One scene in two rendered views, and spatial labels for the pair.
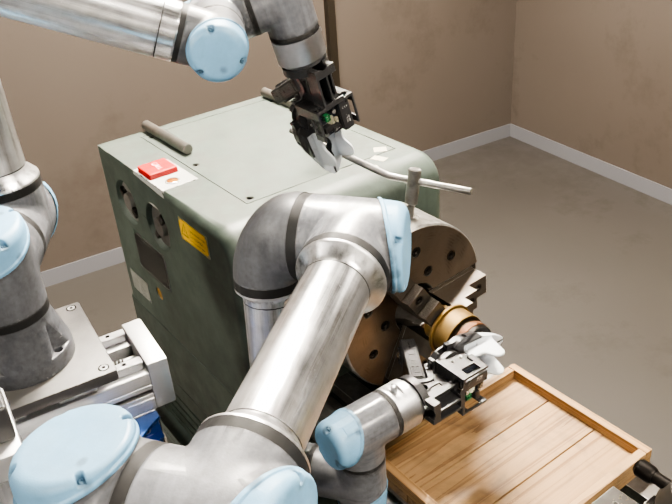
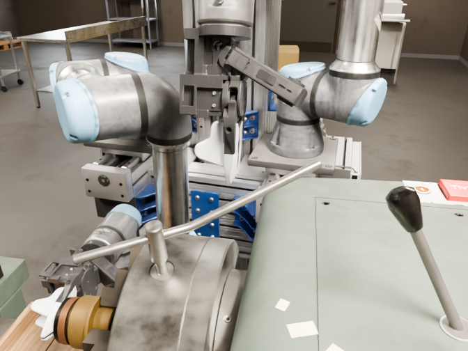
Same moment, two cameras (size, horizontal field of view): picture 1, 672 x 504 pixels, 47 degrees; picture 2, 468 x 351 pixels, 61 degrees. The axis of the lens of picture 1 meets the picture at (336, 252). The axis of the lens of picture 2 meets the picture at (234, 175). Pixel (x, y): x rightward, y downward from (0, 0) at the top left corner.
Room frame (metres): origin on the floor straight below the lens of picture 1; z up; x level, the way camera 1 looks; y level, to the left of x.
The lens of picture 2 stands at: (1.54, -0.37, 1.60)
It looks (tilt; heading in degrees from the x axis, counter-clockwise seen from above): 27 degrees down; 134
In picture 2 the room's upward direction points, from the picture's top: straight up
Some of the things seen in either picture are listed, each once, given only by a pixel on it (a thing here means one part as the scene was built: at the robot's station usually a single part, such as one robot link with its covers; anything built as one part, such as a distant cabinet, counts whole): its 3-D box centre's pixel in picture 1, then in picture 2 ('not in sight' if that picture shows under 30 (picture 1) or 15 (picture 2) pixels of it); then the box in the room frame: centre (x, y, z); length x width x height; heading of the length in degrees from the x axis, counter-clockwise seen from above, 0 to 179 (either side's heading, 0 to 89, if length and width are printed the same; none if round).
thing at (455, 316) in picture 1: (456, 333); (91, 322); (1.04, -0.19, 1.08); 0.09 x 0.09 x 0.09; 35
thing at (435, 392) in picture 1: (442, 384); (79, 273); (0.91, -0.15, 1.08); 0.12 x 0.09 x 0.08; 124
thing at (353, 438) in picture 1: (357, 431); (118, 228); (0.83, -0.01, 1.08); 0.11 x 0.08 x 0.09; 124
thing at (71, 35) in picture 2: not in sight; (94, 58); (-4.03, 2.45, 0.50); 1.93 x 0.73 x 0.99; 117
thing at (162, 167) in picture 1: (157, 170); (461, 192); (1.40, 0.34, 1.26); 0.06 x 0.06 x 0.02; 35
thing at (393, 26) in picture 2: not in sight; (384, 35); (-1.79, 6.93, 0.59); 2.40 x 0.60 x 1.18; 119
